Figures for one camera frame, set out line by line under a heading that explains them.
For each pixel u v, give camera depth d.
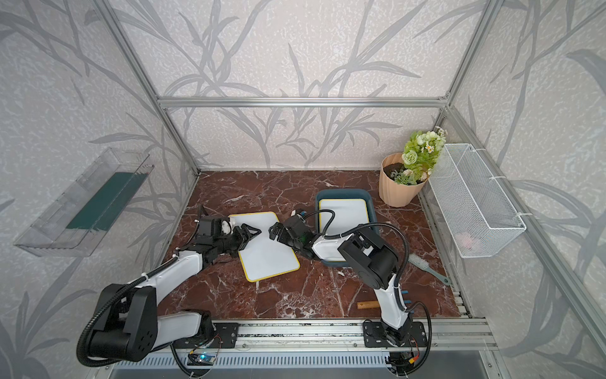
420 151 0.87
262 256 0.91
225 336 0.74
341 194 1.06
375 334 0.73
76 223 0.63
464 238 0.72
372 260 0.51
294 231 0.74
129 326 0.41
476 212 0.62
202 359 0.71
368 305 0.79
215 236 0.71
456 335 0.75
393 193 0.97
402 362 0.75
